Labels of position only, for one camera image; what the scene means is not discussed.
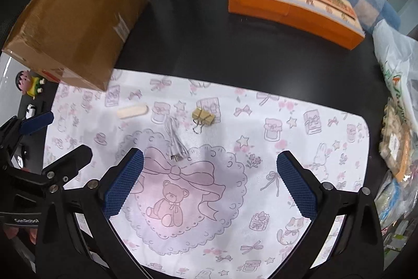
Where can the cartoon boy figurine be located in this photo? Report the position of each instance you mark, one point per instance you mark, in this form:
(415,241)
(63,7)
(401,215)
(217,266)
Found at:
(29,85)

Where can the pink patterned table mat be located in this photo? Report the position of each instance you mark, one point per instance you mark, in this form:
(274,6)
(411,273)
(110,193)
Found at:
(208,205)

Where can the white plastic bag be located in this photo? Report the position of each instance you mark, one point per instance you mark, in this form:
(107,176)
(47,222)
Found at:
(397,55)

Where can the orange tissue box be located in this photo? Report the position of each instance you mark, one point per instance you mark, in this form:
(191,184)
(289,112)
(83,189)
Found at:
(333,20)

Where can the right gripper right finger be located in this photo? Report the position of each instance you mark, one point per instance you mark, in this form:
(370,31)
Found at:
(301,184)

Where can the brown cardboard box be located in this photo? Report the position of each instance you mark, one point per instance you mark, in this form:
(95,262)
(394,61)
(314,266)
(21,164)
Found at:
(73,41)

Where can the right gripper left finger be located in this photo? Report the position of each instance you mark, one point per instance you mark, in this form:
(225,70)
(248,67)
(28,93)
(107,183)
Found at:
(119,180)

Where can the gold binder clip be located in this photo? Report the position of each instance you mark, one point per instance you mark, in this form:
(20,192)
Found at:
(201,118)

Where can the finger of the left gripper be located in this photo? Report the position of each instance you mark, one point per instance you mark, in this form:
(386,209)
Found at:
(68,166)
(35,123)

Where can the small white toy car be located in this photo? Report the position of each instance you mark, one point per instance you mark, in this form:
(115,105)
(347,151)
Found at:
(30,111)

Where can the snack packet pile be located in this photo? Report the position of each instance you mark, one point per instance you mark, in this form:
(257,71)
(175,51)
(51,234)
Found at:
(397,195)

